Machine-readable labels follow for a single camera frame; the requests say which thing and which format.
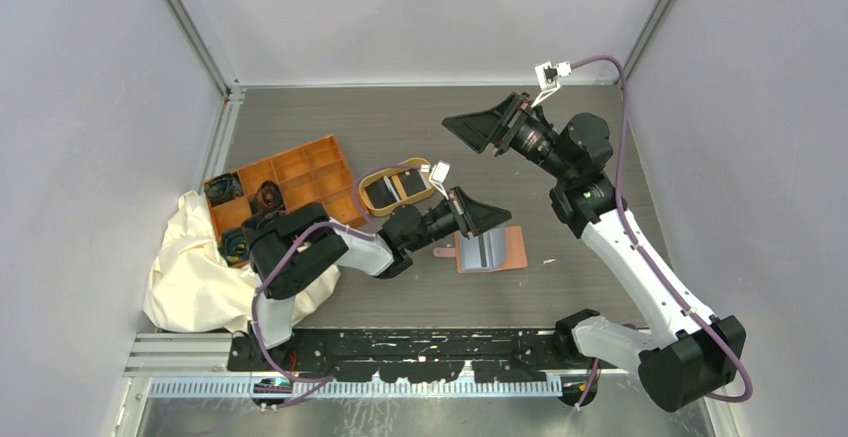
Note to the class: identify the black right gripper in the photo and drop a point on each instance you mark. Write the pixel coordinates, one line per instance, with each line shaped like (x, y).
(478, 129)

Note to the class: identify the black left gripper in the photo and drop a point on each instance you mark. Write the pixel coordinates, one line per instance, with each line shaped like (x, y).
(470, 216)

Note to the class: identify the black card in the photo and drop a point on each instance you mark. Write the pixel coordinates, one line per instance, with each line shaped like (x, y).
(381, 193)
(412, 182)

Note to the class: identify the oval wooden card tray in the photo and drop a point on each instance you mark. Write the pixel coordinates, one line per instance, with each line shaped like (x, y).
(415, 163)

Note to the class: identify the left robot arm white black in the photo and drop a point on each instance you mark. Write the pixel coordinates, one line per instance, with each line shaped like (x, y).
(291, 251)

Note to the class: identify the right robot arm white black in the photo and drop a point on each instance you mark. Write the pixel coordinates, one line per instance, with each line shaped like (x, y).
(687, 352)

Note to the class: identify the orange compartment tray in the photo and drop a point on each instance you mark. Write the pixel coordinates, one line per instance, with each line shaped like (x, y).
(313, 172)

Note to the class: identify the dark rolled belt middle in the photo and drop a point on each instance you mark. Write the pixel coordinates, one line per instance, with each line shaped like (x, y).
(268, 198)

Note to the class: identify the dark rolled belt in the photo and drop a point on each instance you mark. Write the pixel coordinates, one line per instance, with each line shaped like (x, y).
(268, 198)
(223, 188)
(233, 247)

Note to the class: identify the dark rolled belt bottom left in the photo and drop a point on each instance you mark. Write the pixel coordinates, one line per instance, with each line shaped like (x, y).
(233, 247)

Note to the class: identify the dark rolled belt upper left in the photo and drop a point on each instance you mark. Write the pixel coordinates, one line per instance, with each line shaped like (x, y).
(223, 188)

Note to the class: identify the cream cloth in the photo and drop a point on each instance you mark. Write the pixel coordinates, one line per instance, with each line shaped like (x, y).
(190, 289)

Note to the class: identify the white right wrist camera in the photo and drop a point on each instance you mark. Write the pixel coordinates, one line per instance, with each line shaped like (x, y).
(549, 77)

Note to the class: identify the black mounting base plate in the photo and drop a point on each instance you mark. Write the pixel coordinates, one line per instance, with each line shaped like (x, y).
(503, 355)

